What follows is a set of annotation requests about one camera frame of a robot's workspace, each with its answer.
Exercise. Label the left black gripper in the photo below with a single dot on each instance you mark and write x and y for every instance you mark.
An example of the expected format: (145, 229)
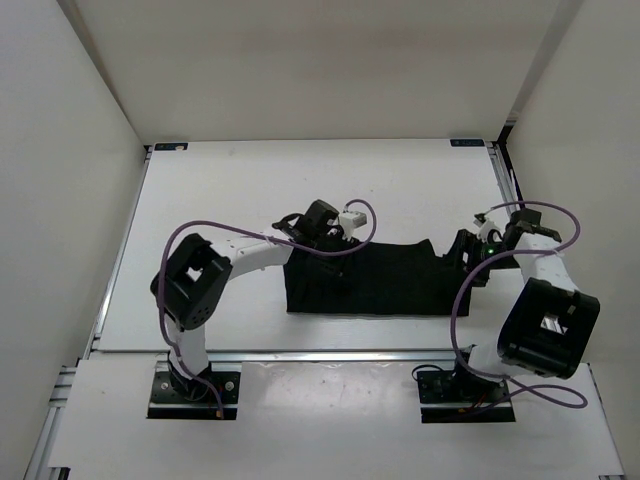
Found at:
(334, 267)

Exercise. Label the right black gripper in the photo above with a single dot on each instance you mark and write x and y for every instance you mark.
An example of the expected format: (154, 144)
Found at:
(465, 241)

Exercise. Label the black pleated skirt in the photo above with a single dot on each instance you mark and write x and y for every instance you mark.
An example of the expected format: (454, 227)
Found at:
(378, 280)

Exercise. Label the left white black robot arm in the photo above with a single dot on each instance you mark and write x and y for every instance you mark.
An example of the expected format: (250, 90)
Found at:
(201, 257)

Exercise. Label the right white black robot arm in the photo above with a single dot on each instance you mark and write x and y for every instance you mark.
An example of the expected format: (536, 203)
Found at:
(549, 326)

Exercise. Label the right blue corner label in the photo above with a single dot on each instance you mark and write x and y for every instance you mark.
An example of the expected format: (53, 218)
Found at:
(467, 143)

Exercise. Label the blue corner label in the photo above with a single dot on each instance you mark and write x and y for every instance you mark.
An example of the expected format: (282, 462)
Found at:
(467, 143)
(171, 146)

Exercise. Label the left blue corner label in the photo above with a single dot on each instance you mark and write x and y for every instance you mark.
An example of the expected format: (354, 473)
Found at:
(171, 146)

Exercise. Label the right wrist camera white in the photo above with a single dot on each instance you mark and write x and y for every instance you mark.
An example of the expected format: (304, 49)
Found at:
(487, 230)

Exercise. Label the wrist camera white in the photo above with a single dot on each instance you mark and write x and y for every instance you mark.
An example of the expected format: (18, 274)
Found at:
(349, 221)
(487, 230)

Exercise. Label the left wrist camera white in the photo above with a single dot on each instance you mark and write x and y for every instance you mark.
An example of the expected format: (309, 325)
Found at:
(349, 221)

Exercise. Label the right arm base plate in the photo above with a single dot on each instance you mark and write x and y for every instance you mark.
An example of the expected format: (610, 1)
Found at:
(459, 397)

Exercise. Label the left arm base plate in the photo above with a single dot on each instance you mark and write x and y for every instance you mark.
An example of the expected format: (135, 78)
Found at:
(171, 400)

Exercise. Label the aluminium frame rail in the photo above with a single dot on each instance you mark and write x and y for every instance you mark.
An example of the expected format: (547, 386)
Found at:
(320, 398)

